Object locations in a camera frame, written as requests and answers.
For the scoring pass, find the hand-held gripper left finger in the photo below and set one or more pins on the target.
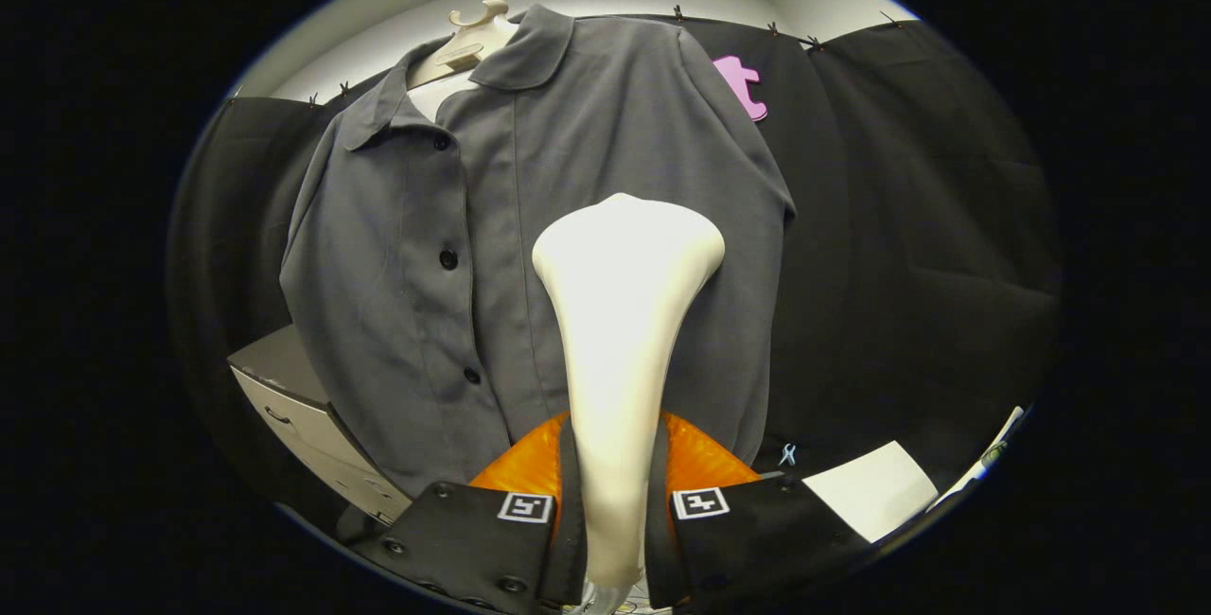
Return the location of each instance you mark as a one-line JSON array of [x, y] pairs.
[[454, 539]]

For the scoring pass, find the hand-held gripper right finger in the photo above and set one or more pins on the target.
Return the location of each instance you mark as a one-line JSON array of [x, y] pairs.
[[757, 539]]

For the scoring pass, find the dark grey button shirt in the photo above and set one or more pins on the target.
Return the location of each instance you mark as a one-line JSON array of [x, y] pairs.
[[605, 104]]

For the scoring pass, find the pale blue clip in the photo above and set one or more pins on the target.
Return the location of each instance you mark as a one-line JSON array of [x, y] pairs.
[[787, 454]]

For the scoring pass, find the white sheet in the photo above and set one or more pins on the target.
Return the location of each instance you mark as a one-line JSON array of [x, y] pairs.
[[875, 492]]

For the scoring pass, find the grey drawer cabinet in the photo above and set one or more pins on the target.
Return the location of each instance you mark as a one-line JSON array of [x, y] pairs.
[[293, 407]]

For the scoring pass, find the white side table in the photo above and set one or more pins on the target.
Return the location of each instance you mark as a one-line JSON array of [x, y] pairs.
[[984, 464]]

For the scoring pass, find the black backdrop cloth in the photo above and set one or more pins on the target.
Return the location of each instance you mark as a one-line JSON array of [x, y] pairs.
[[899, 218]]

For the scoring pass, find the cream plastic hanger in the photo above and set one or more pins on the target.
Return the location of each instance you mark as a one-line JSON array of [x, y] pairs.
[[464, 47]]

